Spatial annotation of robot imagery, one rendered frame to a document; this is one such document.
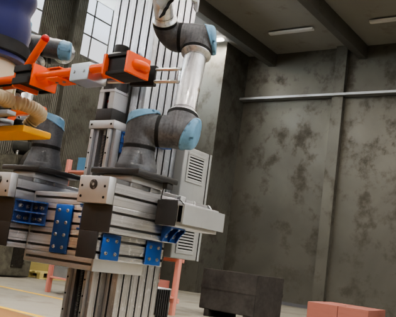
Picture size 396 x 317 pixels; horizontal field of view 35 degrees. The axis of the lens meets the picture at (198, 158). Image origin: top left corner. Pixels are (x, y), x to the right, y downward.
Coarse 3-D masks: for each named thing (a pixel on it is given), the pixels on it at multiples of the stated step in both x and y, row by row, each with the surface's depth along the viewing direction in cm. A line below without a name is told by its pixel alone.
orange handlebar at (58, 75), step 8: (96, 64) 148; (136, 64) 140; (144, 64) 140; (40, 72) 161; (48, 72) 158; (56, 72) 156; (64, 72) 154; (96, 72) 148; (144, 72) 143; (0, 80) 171; (8, 80) 169; (48, 80) 159; (56, 80) 158; (64, 80) 157; (8, 88) 176; (16, 112) 212; (24, 112) 210
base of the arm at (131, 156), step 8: (128, 144) 218; (136, 144) 216; (144, 144) 217; (128, 152) 216; (136, 152) 216; (144, 152) 216; (152, 152) 219; (120, 160) 216; (128, 160) 214; (136, 160) 215; (144, 160) 215; (152, 160) 218; (144, 168) 214; (152, 168) 217
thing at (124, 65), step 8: (104, 56) 144; (112, 56) 143; (120, 56) 142; (128, 56) 139; (136, 56) 141; (104, 64) 144; (112, 64) 144; (120, 64) 142; (128, 64) 139; (104, 72) 143; (112, 72) 142; (120, 72) 140; (128, 72) 139; (136, 72) 141; (120, 80) 146; (128, 80) 145; (136, 80) 144; (144, 80) 144
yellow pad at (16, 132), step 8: (16, 120) 182; (0, 128) 180; (8, 128) 177; (16, 128) 175; (24, 128) 173; (32, 128) 175; (0, 136) 188; (8, 136) 185; (16, 136) 183; (24, 136) 181; (32, 136) 180; (40, 136) 178; (48, 136) 180
